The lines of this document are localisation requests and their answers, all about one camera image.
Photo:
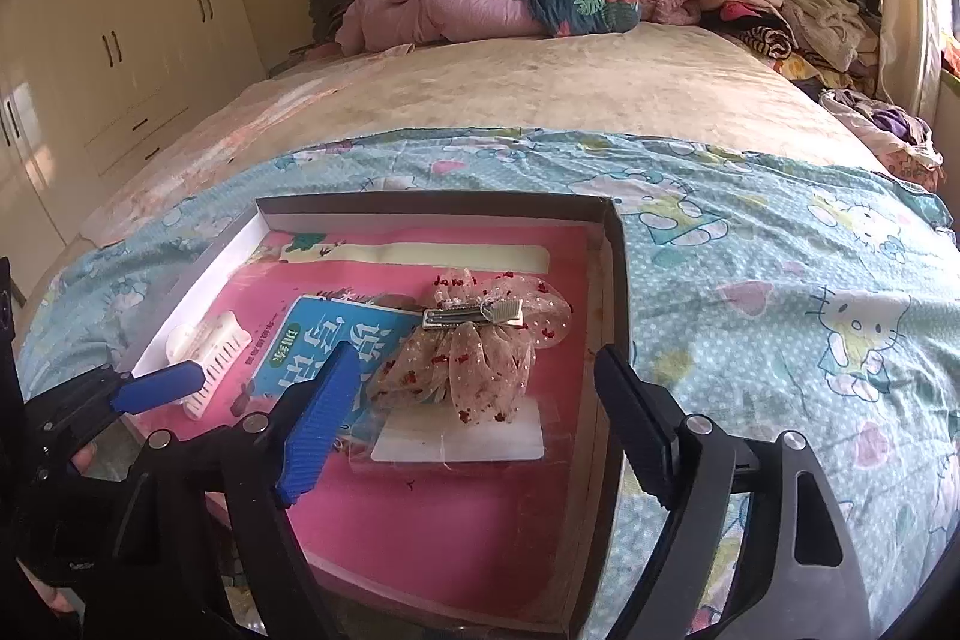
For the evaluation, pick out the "sheer bow hair clip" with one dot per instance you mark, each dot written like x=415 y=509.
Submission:
x=475 y=347

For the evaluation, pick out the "clear packaged hair accessory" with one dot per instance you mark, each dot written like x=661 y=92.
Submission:
x=431 y=437

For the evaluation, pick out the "person's left hand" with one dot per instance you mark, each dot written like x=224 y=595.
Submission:
x=55 y=599

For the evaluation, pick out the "pile of clothes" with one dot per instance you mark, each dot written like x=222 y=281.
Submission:
x=829 y=50

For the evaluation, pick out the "cream wardrobe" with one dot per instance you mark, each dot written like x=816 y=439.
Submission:
x=92 y=92

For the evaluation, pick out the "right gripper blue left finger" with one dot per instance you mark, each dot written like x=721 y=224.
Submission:
x=321 y=406

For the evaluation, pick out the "Hello Kitty blue bedsheet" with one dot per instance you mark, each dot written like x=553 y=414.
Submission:
x=767 y=293

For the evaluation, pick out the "pink folded quilt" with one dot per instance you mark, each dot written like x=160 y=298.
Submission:
x=380 y=25

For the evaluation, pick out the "dark shallow cardboard box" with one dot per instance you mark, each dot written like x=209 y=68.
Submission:
x=504 y=204

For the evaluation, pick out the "beige bed cover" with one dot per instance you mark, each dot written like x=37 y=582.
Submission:
x=653 y=81

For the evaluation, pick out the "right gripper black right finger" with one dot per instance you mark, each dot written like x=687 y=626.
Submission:
x=645 y=418

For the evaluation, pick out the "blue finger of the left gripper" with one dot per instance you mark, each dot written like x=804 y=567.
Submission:
x=135 y=395

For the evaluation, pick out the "white hair comb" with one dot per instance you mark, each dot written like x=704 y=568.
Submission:
x=215 y=344

